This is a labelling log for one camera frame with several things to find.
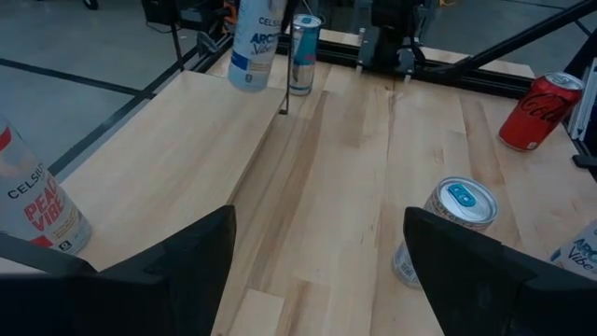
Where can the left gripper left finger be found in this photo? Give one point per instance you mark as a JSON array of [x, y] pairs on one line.
[[177, 289]]

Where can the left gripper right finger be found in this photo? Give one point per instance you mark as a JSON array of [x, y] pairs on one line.
[[457, 280]]

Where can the blue silver Red Bull can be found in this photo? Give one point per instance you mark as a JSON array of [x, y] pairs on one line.
[[464, 198], [304, 60]]

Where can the white Celsius Arctic Vibe can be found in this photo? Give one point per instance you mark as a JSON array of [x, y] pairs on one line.
[[578, 252], [254, 51]]

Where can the red Coca-Cola can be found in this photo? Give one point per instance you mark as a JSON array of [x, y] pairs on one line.
[[536, 116]]

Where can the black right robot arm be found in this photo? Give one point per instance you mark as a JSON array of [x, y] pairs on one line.
[[387, 42]]

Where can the white Celsius Peach Vibe can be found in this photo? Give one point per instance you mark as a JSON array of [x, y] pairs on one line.
[[37, 205]]

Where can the silver aluminium bar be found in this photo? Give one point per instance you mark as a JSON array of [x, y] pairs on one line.
[[585, 107]]

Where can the wooden shelf with black frame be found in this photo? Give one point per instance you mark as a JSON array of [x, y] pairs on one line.
[[163, 163]]

